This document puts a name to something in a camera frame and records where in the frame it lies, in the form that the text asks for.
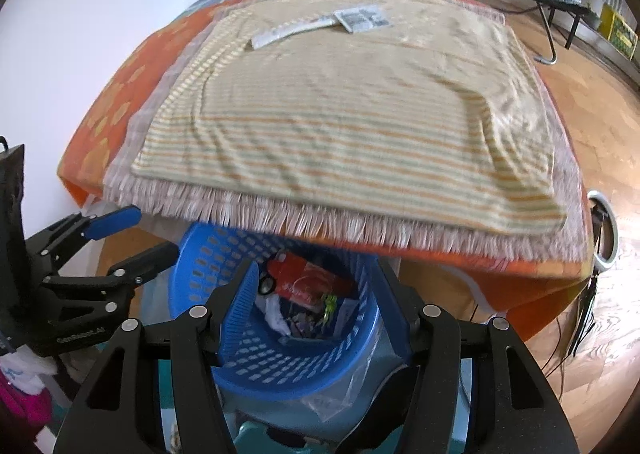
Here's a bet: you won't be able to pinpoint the blue plastic laundry basket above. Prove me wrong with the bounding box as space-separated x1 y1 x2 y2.
169 223 380 401

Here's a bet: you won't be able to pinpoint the red snack wrapper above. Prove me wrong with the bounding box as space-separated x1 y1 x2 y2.
260 252 357 312

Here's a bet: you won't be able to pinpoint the orange floral bedspread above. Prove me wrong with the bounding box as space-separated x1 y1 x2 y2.
56 0 597 343

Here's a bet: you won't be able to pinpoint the clear plastic bag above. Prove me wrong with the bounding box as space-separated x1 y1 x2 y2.
300 325 381 422

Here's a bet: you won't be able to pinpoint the white round fan base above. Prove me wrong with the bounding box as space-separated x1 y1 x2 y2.
587 190 620 274

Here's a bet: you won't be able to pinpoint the striped yellow towel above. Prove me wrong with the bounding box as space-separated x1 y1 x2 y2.
131 0 566 235

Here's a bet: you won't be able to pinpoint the long white sachet packet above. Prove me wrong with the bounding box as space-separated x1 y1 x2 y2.
250 15 340 50

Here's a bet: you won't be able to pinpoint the small printed white packet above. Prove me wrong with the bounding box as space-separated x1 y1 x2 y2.
334 4 390 34

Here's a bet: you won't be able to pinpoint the yellow crate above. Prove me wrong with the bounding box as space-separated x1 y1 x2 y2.
598 3 638 60

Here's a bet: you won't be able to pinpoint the black cables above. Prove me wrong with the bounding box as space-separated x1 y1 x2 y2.
470 273 601 380

